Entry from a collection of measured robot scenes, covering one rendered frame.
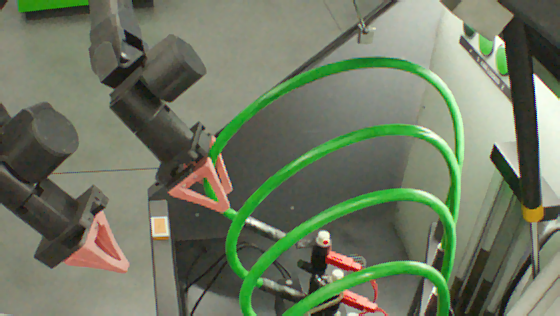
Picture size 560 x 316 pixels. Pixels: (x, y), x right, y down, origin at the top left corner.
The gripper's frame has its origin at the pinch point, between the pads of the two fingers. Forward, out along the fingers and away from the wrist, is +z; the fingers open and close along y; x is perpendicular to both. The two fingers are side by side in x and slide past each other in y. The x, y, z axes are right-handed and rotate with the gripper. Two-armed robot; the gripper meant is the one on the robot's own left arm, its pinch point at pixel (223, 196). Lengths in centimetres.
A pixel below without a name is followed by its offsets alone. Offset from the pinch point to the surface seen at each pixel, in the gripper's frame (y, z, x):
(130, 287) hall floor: 111, 44, 97
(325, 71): -1.8, -5.6, -21.5
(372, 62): -0.9, -2.6, -26.7
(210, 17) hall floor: 335, 9, 56
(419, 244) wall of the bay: 34, 45, -10
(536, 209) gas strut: -31.8, 6.7, -32.1
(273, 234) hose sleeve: 3.4, 10.3, -0.1
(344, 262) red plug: 4.7, 21.7, -4.7
